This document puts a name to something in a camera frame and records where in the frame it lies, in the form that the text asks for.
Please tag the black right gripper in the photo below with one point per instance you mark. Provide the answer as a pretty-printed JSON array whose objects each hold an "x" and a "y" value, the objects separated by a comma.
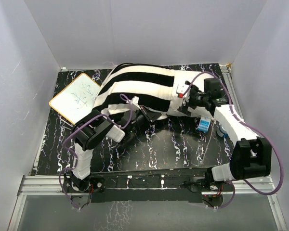
[{"x": 186, "y": 103}]

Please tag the white pillow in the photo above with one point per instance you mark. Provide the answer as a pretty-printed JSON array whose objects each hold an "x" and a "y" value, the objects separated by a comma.
[{"x": 197, "y": 79}]

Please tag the blue white tape roll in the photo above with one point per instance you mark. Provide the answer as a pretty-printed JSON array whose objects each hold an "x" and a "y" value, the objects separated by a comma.
[{"x": 221, "y": 131}]

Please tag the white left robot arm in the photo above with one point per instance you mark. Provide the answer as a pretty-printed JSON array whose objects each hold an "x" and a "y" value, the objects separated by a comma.
[{"x": 93, "y": 128}]

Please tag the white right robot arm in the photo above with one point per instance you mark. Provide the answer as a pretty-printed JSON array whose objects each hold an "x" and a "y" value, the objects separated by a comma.
[{"x": 251, "y": 157}]

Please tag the yellow framed whiteboard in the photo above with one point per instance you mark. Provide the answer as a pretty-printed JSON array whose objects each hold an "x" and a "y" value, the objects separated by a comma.
[{"x": 76, "y": 100}]

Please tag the aluminium table frame rail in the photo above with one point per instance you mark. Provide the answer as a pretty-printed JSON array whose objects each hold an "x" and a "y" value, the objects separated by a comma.
[{"x": 143, "y": 203}]

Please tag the black white striped pillowcase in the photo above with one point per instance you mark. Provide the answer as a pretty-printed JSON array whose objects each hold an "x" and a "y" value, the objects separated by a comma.
[{"x": 155, "y": 87}]

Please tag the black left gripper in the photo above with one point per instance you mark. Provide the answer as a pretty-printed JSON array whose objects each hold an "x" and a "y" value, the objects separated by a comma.
[{"x": 149, "y": 116}]

